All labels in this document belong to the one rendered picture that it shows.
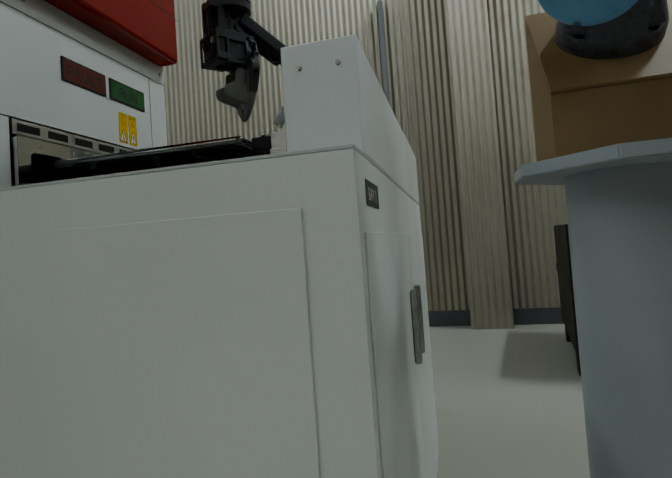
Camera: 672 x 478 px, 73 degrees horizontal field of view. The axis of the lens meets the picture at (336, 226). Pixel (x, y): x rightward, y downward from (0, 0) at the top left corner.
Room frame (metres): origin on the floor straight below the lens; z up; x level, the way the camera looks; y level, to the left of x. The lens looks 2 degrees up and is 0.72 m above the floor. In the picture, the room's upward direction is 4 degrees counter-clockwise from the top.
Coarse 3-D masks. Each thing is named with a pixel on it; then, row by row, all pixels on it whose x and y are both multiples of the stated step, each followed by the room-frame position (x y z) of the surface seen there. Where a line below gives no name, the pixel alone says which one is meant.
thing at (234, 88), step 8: (240, 72) 0.82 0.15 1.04; (248, 72) 0.82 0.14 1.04; (240, 80) 0.82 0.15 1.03; (248, 80) 0.82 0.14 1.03; (224, 88) 0.80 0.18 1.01; (232, 88) 0.81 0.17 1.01; (240, 88) 0.82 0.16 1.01; (248, 88) 0.83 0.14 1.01; (232, 96) 0.81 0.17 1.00; (240, 96) 0.82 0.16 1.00; (248, 96) 0.83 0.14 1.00; (248, 104) 0.83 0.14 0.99; (248, 112) 0.84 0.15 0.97
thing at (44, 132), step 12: (12, 120) 0.77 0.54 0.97; (12, 132) 0.77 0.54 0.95; (24, 132) 0.79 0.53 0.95; (36, 132) 0.82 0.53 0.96; (48, 132) 0.84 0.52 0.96; (60, 132) 0.87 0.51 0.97; (60, 144) 0.87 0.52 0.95; (72, 144) 0.90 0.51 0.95; (84, 144) 0.92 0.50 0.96; (96, 144) 0.96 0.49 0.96; (108, 144) 0.99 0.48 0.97
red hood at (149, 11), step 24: (48, 0) 0.85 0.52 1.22; (72, 0) 0.86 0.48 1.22; (96, 0) 0.91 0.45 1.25; (120, 0) 0.98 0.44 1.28; (144, 0) 1.07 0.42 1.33; (168, 0) 1.16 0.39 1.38; (96, 24) 0.96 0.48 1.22; (120, 24) 0.98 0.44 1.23; (144, 24) 1.06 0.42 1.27; (168, 24) 1.16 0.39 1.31; (144, 48) 1.08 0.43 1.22; (168, 48) 1.15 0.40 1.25
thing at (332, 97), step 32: (288, 64) 0.54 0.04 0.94; (320, 64) 0.53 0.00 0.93; (352, 64) 0.52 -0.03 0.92; (288, 96) 0.54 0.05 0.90; (320, 96) 0.53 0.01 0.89; (352, 96) 0.52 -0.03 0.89; (384, 96) 0.74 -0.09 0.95; (288, 128) 0.54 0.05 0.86; (320, 128) 0.53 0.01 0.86; (352, 128) 0.52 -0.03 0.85; (384, 128) 0.71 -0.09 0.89; (384, 160) 0.68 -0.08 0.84
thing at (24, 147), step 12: (12, 144) 0.77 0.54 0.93; (24, 144) 0.78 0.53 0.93; (36, 144) 0.81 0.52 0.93; (48, 144) 0.83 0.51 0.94; (12, 156) 0.77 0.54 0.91; (24, 156) 0.78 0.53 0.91; (48, 156) 0.84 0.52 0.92; (60, 156) 0.85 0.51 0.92; (72, 156) 0.88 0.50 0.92; (84, 156) 0.91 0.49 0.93; (12, 168) 0.77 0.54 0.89; (24, 168) 0.78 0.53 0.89; (12, 180) 0.77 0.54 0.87; (24, 180) 0.78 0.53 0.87; (36, 180) 0.80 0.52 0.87; (48, 180) 0.83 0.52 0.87
